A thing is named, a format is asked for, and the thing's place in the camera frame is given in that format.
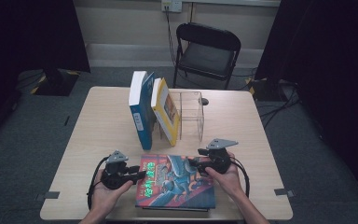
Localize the red and blue dragon book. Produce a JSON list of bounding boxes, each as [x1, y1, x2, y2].
[[135, 153, 216, 210]]

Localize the person's right hand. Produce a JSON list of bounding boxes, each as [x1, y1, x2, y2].
[[205, 152, 245, 200]]

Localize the black curtain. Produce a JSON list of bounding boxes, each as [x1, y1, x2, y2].
[[254, 0, 358, 200], [0, 0, 91, 148]]

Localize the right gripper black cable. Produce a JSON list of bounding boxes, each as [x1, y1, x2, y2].
[[229, 156, 252, 199]]

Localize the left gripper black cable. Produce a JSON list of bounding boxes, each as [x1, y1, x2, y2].
[[86, 156, 110, 211]]

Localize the white wall socket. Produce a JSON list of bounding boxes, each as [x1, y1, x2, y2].
[[160, 0, 184, 14]]

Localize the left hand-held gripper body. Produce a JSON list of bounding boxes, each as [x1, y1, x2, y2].
[[101, 149, 131, 190]]

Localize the black folding chair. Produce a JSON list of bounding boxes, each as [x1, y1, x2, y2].
[[172, 21, 242, 91]]

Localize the grey tape strip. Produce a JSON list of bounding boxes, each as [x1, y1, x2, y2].
[[34, 190, 61, 202], [273, 188, 296, 199]]

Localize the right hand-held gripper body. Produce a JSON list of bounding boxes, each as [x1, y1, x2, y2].
[[206, 138, 239, 175]]

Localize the yellow book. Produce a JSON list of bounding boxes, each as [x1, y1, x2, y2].
[[150, 77, 181, 147]]

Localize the black power cable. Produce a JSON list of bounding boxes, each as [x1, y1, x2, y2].
[[165, 5, 179, 68]]

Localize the black stand base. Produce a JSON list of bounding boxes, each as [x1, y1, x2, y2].
[[247, 77, 282, 102], [30, 68, 81, 97]]

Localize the person's left hand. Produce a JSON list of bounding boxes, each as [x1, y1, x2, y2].
[[89, 169, 134, 216]]

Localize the thick blue book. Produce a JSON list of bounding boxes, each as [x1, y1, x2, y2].
[[128, 70, 157, 151]]

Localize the clear acrylic book rack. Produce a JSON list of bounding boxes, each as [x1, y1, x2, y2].
[[155, 90, 206, 143]]

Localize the black floor cables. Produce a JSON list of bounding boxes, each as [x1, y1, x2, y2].
[[258, 78, 302, 130]]

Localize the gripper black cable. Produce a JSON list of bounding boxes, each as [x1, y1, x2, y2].
[[86, 156, 110, 211], [229, 156, 252, 199]]

